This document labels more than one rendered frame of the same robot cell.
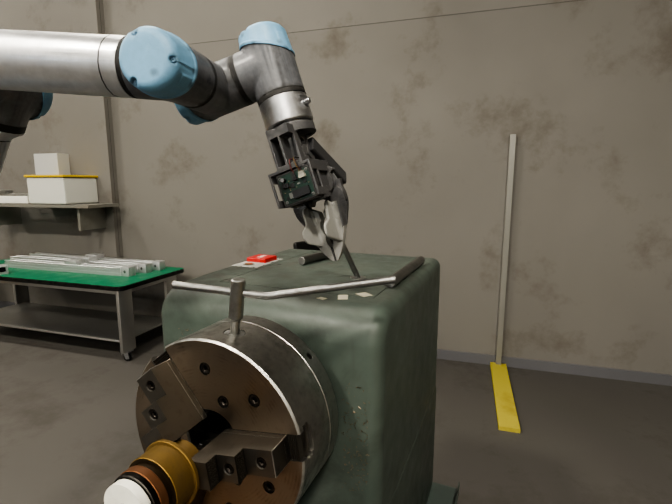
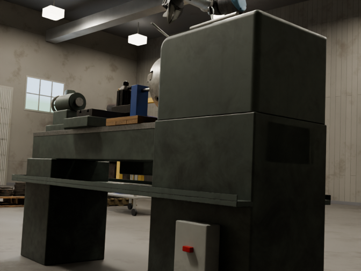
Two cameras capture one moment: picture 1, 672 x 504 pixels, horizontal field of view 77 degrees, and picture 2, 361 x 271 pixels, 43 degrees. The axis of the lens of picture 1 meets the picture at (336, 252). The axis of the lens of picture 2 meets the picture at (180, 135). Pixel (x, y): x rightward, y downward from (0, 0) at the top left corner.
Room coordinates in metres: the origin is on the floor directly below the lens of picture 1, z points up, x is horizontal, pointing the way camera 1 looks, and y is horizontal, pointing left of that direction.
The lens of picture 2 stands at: (1.69, -1.89, 0.63)
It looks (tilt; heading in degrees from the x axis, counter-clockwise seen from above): 4 degrees up; 117
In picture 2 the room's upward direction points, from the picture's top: 3 degrees clockwise
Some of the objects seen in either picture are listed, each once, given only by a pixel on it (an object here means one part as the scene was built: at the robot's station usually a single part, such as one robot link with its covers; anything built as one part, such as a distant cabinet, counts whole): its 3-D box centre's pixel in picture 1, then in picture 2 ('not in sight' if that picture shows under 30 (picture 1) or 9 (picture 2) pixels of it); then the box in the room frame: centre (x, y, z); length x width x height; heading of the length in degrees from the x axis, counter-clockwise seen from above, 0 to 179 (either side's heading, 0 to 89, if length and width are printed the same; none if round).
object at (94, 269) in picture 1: (65, 297); not in sight; (3.90, 2.58, 0.39); 2.15 x 0.82 x 0.78; 73
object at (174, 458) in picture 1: (162, 480); not in sight; (0.50, 0.23, 1.08); 0.09 x 0.09 x 0.09; 67
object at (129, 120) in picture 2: not in sight; (148, 124); (0.41, 0.26, 0.88); 0.36 x 0.30 x 0.04; 67
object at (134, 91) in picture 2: not in sight; (138, 105); (0.32, 0.30, 1.00); 0.08 x 0.06 x 0.23; 67
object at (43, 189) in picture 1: (63, 189); not in sight; (4.20, 2.69, 1.41); 0.49 x 0.40 x 0.28; 73
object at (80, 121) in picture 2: not in sight; (113, 126); (0.04, 0.46, 0.89); 0.53 x 0.30 x 0.06; 67
